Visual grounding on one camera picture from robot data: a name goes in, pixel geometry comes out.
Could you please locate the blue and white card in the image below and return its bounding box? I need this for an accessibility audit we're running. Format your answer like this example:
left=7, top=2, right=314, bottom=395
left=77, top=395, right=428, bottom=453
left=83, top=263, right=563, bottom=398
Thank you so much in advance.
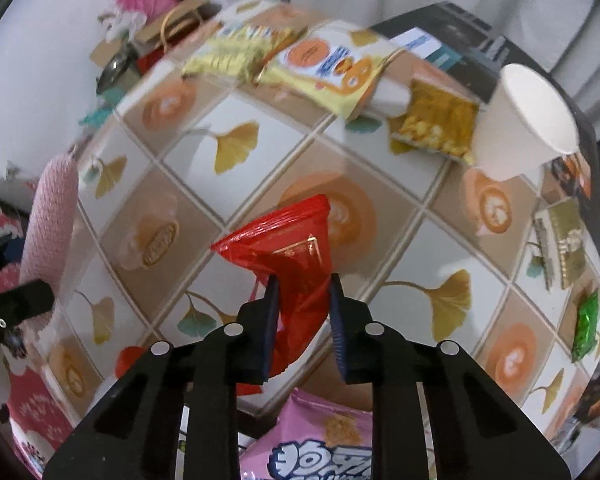
left=392, top=27, right=461, bottom=68

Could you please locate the pink textured roll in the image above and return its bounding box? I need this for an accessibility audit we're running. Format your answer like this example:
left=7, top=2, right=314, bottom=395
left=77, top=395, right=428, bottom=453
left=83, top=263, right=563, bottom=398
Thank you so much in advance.
left=19, top=154, right=81, bottom=328

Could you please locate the gold snack packet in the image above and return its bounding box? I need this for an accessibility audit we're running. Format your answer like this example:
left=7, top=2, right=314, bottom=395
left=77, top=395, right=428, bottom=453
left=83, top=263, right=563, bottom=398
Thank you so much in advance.
left=532, top=199, right=588, bottom=291

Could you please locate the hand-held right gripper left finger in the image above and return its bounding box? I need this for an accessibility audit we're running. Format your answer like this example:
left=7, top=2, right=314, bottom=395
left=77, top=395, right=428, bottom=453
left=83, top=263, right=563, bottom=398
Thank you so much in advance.
left=42, top=274, right=281, bottom=480

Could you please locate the small green snack packet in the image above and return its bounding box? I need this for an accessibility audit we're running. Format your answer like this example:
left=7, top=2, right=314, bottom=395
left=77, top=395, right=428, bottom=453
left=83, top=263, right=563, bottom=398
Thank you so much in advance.
left=571, top=290, right=600, bottom=363

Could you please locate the white paper cup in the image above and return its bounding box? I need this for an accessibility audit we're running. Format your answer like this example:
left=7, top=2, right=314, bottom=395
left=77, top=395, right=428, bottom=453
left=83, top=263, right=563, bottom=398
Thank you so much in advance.
left=472, top=62, right=581, bottom=183

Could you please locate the pink snack bag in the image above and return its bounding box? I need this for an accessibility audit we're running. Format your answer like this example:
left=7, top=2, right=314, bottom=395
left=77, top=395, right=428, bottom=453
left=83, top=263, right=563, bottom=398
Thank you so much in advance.
left=237, top=387, right=381, bottom=480

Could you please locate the red snack packet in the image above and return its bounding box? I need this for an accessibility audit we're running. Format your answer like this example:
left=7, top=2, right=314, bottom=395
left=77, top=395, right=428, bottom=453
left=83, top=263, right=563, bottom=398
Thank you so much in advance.
left=210, top=194, right=337, bottom=381

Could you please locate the orange and white snack packet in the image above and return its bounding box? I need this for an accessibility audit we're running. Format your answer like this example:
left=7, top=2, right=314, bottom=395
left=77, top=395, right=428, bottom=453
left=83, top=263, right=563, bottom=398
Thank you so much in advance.
left=257, top=30, right=406, bottom=121

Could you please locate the brown paper bag with handles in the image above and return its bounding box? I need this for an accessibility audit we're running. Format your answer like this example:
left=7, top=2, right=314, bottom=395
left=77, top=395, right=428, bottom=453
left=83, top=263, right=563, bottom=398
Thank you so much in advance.
left=140, top=0, right=223, bottom=53

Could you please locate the open cardboard box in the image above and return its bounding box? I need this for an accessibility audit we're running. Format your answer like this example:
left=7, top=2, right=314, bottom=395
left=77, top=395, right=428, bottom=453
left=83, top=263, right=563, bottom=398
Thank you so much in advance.
left=87, top=0, right=208, bottom=68

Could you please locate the small red packet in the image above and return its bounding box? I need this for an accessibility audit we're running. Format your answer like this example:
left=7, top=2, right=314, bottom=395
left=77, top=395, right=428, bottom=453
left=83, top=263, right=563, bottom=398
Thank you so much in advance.
left=116, top=345, right=151, bottom=377

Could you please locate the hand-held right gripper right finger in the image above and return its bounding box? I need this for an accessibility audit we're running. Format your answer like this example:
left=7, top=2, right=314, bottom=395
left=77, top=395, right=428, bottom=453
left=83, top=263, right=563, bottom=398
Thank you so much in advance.
left=328, top=272, right=572, bottom=480

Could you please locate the yellow snack packet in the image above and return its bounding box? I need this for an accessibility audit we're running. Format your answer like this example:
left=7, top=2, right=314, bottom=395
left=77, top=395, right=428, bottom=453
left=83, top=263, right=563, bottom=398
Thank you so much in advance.
left=182, top=22, right=301, bottom=83

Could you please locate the pink patterned bag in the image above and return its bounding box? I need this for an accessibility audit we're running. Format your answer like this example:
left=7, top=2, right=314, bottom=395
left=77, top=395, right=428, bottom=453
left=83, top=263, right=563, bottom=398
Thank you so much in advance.
left=0, top=355, right=88, bottom=476

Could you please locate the yellow popcorn packet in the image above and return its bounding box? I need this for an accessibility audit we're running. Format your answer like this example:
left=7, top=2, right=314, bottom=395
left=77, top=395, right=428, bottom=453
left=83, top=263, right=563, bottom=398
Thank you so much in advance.
left=389, top=77, right=481, bottom=166

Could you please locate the white plastic bag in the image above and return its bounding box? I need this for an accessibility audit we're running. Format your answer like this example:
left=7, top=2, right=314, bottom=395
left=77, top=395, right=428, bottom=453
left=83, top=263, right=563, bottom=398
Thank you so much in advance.
left=100, top=7, right=148, bottom=41

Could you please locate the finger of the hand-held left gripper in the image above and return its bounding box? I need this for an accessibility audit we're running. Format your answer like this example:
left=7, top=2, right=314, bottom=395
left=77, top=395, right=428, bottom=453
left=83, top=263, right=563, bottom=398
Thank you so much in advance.
left=0, top=280, right=57, bottom=342

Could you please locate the teal plastic bag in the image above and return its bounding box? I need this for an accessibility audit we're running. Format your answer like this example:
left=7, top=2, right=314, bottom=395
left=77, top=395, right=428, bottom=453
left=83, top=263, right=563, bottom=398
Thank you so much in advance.
left=77, top=105, right=116, bottom=128

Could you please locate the ginkgo patterned tablecloth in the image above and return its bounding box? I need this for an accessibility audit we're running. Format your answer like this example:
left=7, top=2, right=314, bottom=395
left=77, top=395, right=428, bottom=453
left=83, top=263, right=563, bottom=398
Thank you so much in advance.
left=42, top=0, right=600, bottom=441

